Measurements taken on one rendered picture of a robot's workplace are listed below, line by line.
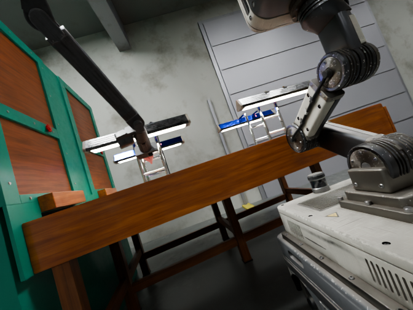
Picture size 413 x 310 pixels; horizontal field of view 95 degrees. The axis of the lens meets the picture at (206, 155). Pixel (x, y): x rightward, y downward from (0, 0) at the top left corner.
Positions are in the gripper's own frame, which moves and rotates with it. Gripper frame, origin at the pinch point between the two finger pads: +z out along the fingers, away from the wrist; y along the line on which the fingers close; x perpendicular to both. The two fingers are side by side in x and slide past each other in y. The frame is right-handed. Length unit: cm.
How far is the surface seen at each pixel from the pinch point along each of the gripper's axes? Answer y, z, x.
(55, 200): 43.2, 1.1, 4.6
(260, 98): -80, -2, -27
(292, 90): -106, -2, -27
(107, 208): 20.3, -1.5, 20.5
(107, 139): 20.0, -1.9, -27.0
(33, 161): 51, -8, -15
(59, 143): 50, 3, -44
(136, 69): -7, 42, -281
